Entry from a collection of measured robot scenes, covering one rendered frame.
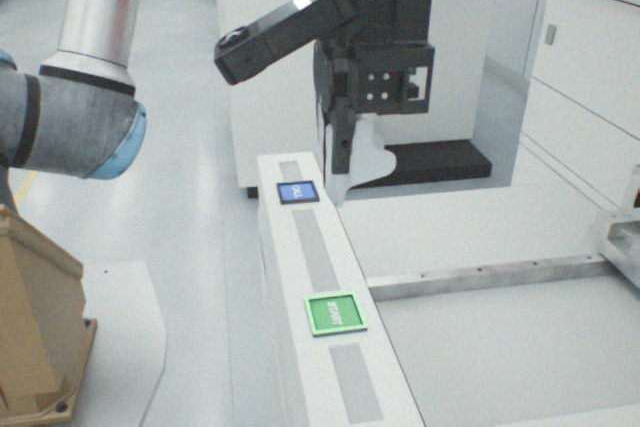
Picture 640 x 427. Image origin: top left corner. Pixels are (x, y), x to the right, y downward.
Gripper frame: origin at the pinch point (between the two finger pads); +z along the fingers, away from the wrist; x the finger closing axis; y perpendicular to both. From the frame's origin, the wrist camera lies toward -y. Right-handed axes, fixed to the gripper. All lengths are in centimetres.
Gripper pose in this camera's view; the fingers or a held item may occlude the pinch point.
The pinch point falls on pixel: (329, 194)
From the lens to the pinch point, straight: 50.2
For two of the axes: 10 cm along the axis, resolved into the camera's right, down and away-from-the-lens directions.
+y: 9.8, -0.9, 1.5
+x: -1.8, -4.9, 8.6
